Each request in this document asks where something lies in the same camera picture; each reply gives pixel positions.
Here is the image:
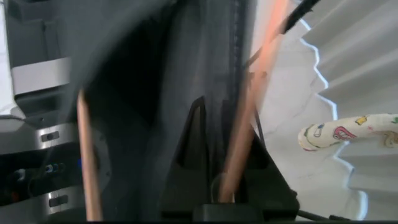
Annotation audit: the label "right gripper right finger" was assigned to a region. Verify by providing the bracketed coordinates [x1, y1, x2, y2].
[233, 130, 300, 220]

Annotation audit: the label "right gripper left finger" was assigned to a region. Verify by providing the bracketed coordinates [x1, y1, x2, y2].
[160, 95, 218, 220]

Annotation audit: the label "pink clothes hanger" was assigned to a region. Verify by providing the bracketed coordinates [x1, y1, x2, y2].
[76, 0, 290, 222]

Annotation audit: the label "cream printed shorts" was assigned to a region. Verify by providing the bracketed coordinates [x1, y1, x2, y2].
[297, 113, 398, 152]

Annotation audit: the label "dark grey garment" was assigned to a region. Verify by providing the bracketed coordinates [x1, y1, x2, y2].
[58, 0, 259, 222]

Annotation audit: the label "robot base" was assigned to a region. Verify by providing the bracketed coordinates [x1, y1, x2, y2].
[0, 0, 83, 222]

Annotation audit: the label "black clothes rack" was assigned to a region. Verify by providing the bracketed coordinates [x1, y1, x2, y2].
[244, 0, 321, 147]

